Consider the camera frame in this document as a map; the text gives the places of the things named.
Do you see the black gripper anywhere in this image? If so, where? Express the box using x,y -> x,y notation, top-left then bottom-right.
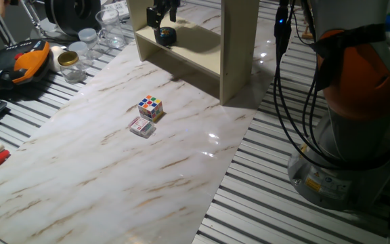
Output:
146,0 -> 181,31

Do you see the white rubik's cube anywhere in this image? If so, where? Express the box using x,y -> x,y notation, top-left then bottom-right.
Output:
137,94 -> 165,123

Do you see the red white card box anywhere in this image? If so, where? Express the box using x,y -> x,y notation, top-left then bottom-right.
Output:
128,116 -> 156,138

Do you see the beige wooden shelf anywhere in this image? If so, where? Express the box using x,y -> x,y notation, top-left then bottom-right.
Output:
126,0 -> 261,106

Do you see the white power strip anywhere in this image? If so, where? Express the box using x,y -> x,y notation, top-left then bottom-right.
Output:
102,0 -> 130,18

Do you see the clear glass mug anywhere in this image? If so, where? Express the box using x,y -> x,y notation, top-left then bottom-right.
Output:
94,7 -> 127,49

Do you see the translucent plastic container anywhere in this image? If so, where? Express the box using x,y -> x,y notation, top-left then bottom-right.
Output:
77,27 -> 99,52
67,41 -> 91,62

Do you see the black round spool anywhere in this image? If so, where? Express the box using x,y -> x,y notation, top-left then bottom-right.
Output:
43,0 -> 102,39

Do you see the glass jar gold lid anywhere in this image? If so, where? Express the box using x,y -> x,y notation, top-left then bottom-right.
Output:
57,50 -> 87,85

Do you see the white egg-shaped bottle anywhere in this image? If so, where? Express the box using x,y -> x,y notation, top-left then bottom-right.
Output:
48,45 -> 66,73

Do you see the wooden slat rack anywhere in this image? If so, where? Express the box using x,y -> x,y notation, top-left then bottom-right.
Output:
301,9 -> 315,40

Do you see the orange black teach pendant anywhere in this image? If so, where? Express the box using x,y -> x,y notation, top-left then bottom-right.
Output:
0,38 -> 51,92

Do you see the white marble pattern sheet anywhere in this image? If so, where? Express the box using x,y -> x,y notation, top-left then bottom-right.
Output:
0,5 -> 293,244

